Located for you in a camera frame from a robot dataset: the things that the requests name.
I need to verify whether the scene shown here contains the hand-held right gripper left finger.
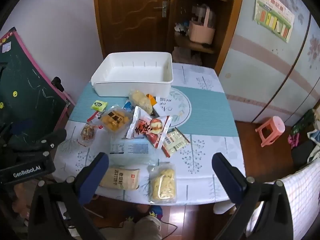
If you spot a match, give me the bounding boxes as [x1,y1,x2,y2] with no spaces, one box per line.
[29,152,110,240]

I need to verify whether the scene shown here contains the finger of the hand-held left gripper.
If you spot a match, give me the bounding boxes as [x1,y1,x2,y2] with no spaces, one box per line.
[37,129,67,152]

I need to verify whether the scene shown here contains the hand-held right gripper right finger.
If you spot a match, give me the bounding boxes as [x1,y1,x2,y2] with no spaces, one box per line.
[212,152,294,240]

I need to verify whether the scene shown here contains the cream cracker packet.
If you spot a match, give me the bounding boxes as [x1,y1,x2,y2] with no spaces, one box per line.
[99,165,140,192]

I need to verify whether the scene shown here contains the clear nut packet red strip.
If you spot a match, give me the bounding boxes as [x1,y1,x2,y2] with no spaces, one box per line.
[79,115,99,147]

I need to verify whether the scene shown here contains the light blue packet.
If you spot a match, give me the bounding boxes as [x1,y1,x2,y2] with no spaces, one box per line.
[109,139,157,166]

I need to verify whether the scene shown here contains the orange cube snack packet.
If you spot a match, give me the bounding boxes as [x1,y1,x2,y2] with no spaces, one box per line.
[100,106,133,133]

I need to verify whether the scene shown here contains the white packet red edge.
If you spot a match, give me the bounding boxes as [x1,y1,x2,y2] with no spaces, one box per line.
[161,127,191,158]

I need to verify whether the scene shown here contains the clear yellow puff snack packet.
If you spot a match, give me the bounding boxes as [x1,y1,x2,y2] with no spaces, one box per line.
[148,162,178,204]

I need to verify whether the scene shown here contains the red apple print packet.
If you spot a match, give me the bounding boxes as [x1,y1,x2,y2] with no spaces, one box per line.
[126,106,173,149]

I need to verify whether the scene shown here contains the pale yellow snack packet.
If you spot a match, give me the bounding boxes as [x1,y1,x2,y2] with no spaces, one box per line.
[129,89,153,115]

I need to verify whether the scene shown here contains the white plastic bin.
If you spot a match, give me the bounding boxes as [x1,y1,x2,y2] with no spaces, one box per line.
[91,52,174,97]

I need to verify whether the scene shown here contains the small green packet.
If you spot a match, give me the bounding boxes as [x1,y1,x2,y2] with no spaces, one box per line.
[91,100,108,111]

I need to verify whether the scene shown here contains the printed teal white tablecloth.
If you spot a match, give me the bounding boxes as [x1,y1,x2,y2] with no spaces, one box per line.
[54,62,247,207]

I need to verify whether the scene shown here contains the pink plastic stool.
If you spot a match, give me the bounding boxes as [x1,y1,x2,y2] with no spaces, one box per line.
[255,116,286,148]

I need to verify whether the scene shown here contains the blue yellow shoe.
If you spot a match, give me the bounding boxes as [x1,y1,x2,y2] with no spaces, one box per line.
[126,205,163,223]

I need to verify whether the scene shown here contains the chair with checked cover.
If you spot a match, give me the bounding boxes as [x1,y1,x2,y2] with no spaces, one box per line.
[246,155,320,240]

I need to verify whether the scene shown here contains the blue foil snack packet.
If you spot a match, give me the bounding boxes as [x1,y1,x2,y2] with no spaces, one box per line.
[123,100,135,113]

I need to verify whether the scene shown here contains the pale floral wardrobe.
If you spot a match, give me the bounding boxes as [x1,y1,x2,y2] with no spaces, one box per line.
[218,0,320,128]

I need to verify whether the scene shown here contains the wooden door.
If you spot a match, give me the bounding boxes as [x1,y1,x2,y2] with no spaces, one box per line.
[93,0,180,58]

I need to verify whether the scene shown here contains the pink basket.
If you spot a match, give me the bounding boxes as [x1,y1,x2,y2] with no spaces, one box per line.
[188,5,216,44]

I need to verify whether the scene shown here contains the wooden corner shelf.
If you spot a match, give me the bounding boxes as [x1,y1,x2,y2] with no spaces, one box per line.
[172,0,247,75]

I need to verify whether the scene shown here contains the green chalkboard pink frame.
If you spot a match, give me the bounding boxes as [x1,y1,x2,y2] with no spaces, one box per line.
[0,27,76,133]

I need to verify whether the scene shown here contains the metal door handle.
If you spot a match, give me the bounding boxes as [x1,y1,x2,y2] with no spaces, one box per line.
[153,0,167,18]

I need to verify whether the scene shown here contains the wall poster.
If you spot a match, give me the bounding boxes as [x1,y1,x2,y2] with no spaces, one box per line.
[253,0,295,43]

